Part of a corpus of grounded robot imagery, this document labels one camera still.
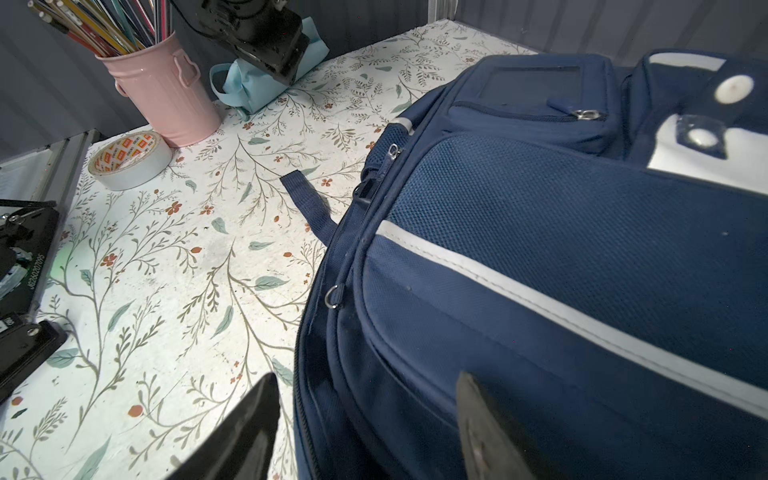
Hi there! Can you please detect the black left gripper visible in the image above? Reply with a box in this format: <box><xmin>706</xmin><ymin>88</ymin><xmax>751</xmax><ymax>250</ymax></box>
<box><xmin>171</xmin><ymin>0</ymin><xmax>309</xmax><ymax>85</ymax></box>

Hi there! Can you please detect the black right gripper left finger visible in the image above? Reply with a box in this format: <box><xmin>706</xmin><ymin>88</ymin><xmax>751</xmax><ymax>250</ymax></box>
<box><xmin>170</xmin><ymin>373</ymin><xmax>280</xmax><ymax>480</ymax></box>

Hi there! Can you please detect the pink pencil cup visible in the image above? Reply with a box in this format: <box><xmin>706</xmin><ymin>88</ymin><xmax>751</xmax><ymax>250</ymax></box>
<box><xmin>99</xmin><ymin>34</ymin><xmax>222</xmax><ymax>148</ymax></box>

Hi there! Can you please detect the light blue pencil pouch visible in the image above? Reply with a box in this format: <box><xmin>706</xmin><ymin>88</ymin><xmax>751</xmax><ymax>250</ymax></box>
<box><xmin>209</xmin><ymin>17</ymin><xmax>329</xmax><ymax>120</ymax></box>

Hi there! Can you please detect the navy blue student backpack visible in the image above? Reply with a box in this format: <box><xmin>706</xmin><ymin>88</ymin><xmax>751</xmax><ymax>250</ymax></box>
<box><xmin>282</xmin><ymin>50</ymin><xmax>767</xmax><ymax>479</ymax></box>

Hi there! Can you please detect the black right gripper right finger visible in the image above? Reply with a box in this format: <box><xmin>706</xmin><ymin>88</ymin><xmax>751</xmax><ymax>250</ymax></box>
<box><xmin>456</xmin><ymin>371</ymin><xmax>558</xmax><ymax>479</ymax></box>

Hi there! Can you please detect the clear tape roll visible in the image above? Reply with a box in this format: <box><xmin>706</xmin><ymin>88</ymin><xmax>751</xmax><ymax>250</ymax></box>
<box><xmin>87</xmin><ymin>131</ymin><xmax>173</xmax><ymax>191</ymax></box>

